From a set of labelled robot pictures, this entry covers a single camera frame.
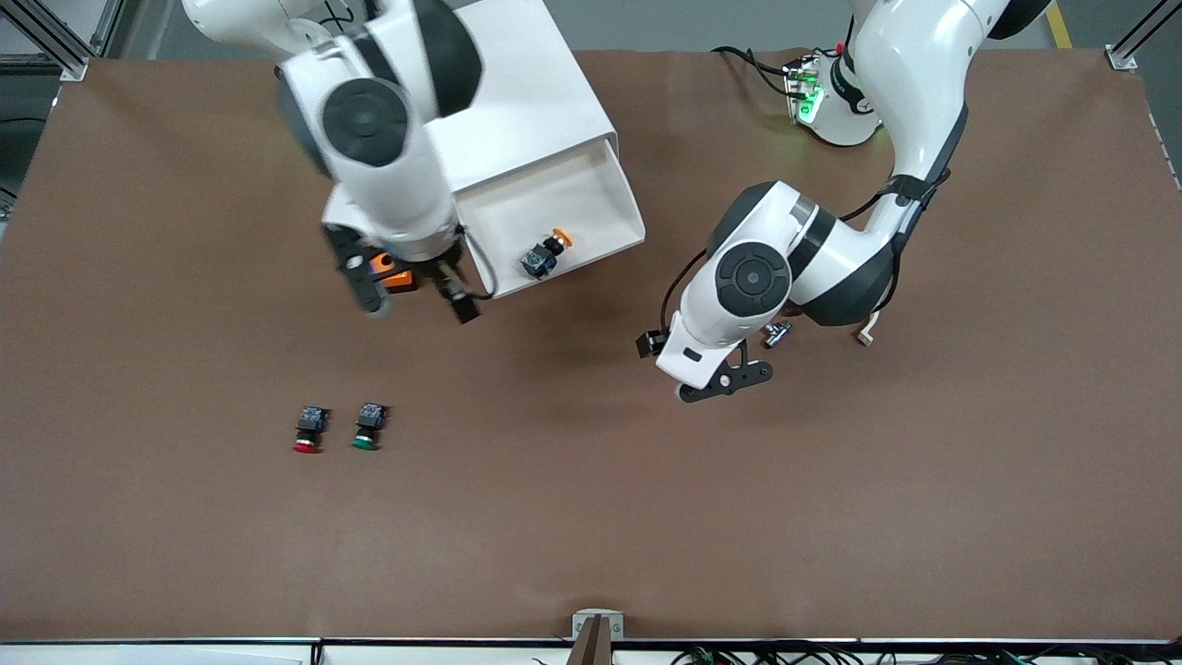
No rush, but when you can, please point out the yellow push button switch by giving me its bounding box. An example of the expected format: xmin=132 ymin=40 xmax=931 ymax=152
xmin=520 ymin=227 xmax=574 ymax=280

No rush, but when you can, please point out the orange button enclosure box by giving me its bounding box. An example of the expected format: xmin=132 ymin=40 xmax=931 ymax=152
xmin=369 ymin=254 xmax=415 ymax=296

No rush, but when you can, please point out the green push button switch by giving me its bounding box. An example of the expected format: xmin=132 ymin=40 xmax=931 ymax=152
xmin=351 ymin=402 xmax=388 ymax=452

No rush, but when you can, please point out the red push button switch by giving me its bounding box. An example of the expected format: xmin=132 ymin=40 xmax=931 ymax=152
xmin=293 ymin=405 xmax=330 ymax=454

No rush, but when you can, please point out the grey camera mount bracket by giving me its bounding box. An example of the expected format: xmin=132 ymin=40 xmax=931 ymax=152
xmin=572 ymin=610 xmax=625 ymax=641

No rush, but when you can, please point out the black arm base cable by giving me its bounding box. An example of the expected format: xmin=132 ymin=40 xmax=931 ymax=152
xmin=711 ymin=44 xmax=797 ymax=98

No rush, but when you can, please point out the brown camera mount bar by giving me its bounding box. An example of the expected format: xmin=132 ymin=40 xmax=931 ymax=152
xmin=565 ymin=615 xmax=615 ymax=665

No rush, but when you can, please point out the aluminium frame profile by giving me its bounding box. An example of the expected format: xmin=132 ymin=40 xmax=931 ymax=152
xmin=1105 ymin=0 xmax=1166 ymax=71
xmin=0 ymin=0 xmax=126 ymax=82

